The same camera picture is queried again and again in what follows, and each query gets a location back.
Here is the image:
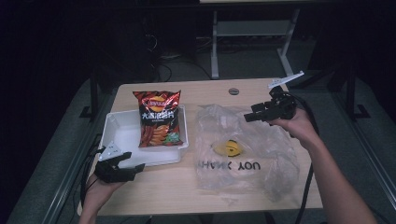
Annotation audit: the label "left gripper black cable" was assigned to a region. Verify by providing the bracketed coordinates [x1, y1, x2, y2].
[79, 134, 107, 208]

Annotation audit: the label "red chip bag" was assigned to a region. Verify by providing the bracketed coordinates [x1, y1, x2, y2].
[132, 90, 184, 148]

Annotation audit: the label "clear plastic bag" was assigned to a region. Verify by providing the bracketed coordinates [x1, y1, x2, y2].
[193, 104, 302, 203]

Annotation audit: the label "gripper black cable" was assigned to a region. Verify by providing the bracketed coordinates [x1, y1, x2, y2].
[79, 134, 107, 208]
[288, 92, 321, 224]

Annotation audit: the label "black metal stand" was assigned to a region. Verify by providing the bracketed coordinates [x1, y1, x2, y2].
[344, 63, 372, 121]
[78, 76, 101, 123]

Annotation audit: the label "yellow round toy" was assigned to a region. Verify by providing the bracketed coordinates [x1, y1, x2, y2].
[212, 138, 244, 158]

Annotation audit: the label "white metal desk frame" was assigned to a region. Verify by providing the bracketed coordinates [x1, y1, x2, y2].
[199, 0, 302, 80]

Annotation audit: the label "white plastic bin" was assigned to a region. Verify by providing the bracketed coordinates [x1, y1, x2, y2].
[98, 104, 191, 169]

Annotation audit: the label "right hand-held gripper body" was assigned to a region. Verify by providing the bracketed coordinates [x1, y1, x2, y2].
[257, 70, 305, 123]

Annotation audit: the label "person's left hand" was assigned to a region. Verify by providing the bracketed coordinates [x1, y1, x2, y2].
[81, 173, 126, 217]

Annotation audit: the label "person's right hand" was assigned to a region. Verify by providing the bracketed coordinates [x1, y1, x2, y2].
[268, 106, 322, 148]

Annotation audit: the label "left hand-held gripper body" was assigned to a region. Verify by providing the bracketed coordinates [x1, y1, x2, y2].
[94, 141, 138, 184]

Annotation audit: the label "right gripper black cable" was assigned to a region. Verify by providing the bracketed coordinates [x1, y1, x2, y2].
[288, 92, 321, 224]

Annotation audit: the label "black floor cables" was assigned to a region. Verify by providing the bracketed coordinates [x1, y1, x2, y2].
[141, 29, 214, 82]

